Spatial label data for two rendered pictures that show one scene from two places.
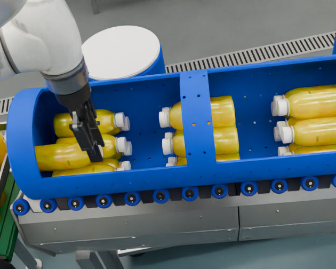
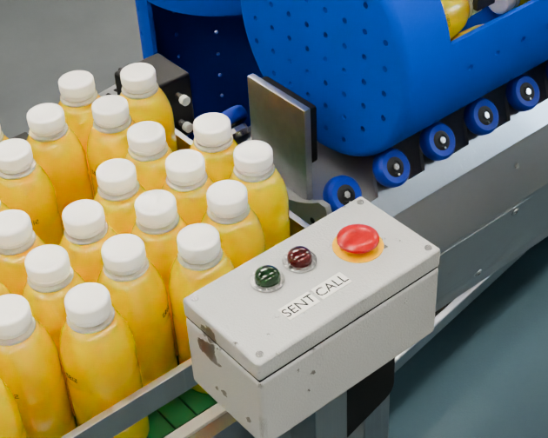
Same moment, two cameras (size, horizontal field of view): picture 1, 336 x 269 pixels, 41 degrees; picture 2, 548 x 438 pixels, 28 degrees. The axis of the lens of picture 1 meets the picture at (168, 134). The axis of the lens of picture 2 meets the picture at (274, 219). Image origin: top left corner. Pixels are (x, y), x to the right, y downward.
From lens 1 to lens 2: 117 cm
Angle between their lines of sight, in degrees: 33
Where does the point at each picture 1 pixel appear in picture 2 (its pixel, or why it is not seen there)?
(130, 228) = (521, 176)
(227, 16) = (55, 27)
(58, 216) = (409, 194)
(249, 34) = (131, 43)
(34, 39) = not seen: outside the picture
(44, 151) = not seen: hidden behind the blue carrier
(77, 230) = (439, 223)
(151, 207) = not seen: outside the picture
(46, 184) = (456, 56)
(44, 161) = not seen: hidden behind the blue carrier
